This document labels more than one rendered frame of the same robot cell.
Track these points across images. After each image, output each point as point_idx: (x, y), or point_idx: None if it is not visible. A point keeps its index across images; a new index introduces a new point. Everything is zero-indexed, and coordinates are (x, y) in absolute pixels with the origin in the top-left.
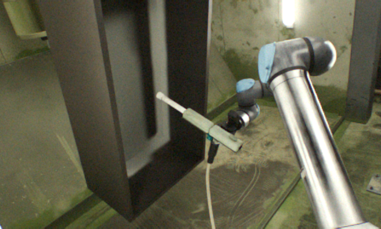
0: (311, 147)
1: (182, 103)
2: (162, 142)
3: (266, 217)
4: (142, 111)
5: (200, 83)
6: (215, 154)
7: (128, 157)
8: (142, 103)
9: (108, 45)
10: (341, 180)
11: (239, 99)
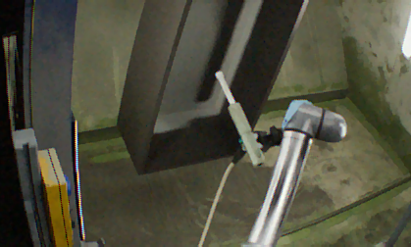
0: (274, 192)
1: (244, 86)
2: (209, 111)
3: None
4: (201, 74)
5: (267, 80)
6: (240, 158)
7: (166, 111)
8: (204, 66)
9: (193, 12)
10: (275, 220)
11: None
